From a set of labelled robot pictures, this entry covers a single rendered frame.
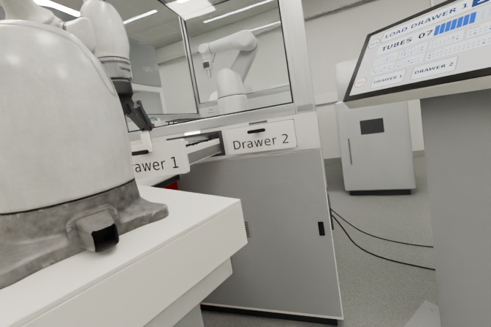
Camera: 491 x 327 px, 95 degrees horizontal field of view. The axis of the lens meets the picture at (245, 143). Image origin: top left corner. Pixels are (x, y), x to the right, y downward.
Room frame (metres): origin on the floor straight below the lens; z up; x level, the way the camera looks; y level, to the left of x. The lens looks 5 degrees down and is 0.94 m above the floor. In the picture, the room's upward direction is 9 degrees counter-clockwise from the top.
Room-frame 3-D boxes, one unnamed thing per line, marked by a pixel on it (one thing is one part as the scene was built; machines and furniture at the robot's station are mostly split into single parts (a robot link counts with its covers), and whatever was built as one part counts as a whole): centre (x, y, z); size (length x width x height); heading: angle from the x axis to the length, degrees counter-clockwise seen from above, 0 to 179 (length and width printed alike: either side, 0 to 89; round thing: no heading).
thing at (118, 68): (0.65, 0.33, 1.14); 0.09 x 0.09 x 0.06
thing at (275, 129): (0.93, -0.06, 0.87); 0.29 x 0.02 x 0.11; 72
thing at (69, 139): (0.31, 0.26, 1.00); 0.18 x 0.16 x 0.22; 98
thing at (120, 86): (0.65, 0.33, 1.07); 0.08 x 0.07 x 0.09; 162
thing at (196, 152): (0.95, 0.26, 0.86); 0.40 x 0.26 x 0.06; 162
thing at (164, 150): (0.75, 0.33, 0.87); 0.29 x 0.02 x 0.11; 72
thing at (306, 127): (1.48, 0.05, 0.87); 1.02 x 0.95 x 0.14; 72
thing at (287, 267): (1.47, 0.04, 0.40); 1.03 x 0.95 x 0.80; 72
